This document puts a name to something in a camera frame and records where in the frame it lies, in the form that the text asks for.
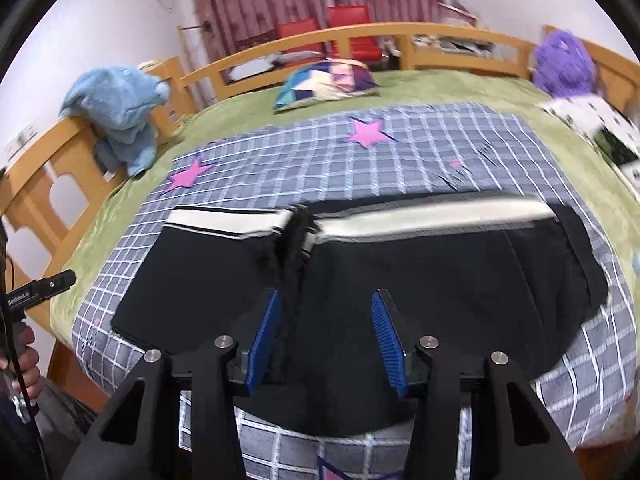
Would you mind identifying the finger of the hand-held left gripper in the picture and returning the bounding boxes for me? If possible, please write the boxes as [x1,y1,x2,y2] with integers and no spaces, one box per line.
[33,269,77,299]

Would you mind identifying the white wall switch panel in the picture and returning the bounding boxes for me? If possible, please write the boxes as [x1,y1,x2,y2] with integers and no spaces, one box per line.
[5,127,38,153]

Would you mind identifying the white star-print pillow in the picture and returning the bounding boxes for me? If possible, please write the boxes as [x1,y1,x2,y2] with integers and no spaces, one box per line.
[537,94,640,183]

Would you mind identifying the person's left hand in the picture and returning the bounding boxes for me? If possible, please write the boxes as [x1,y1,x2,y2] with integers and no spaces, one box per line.
[0,341,42,402]

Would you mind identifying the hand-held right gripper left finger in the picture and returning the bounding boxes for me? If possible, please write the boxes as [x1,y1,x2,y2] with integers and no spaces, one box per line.
[61,287,282,480]

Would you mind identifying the red chair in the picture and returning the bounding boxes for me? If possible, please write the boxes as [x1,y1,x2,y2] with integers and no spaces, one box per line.
[276,18,321,56]
[327,5,381,61]

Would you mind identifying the person's left forearm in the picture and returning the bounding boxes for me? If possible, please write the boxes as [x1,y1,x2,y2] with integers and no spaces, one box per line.
[0,400,43,480]

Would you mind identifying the purple plush toy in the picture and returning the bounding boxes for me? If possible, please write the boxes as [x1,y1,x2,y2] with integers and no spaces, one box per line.
[531,30,597,98]

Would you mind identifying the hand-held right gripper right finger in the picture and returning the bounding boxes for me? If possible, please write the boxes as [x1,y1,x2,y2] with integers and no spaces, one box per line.
[370,287,585,480]

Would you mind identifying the pile of boxes and papers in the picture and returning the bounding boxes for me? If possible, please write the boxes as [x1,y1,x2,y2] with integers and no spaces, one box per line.
[412,0,493,56]

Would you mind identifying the green bedsheet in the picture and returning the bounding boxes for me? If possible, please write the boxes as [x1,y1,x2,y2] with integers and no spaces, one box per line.
[50,69,640,346]

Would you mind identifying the grey checked star blanket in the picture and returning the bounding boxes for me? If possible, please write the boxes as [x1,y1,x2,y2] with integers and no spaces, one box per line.
[71,102,640,480]

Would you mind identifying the geometric patterned pillow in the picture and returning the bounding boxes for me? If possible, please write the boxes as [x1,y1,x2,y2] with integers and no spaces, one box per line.
[272,58,379,112]

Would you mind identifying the black pants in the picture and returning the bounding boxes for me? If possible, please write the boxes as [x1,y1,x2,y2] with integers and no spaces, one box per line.
[110,194,610,438]

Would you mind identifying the wooden bed frame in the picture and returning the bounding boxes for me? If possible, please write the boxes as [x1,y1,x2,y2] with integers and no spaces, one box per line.
[0,22,640,480]

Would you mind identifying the light blue plush blanket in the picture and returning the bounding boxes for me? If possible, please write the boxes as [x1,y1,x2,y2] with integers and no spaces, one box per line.
[59,65,171,178]

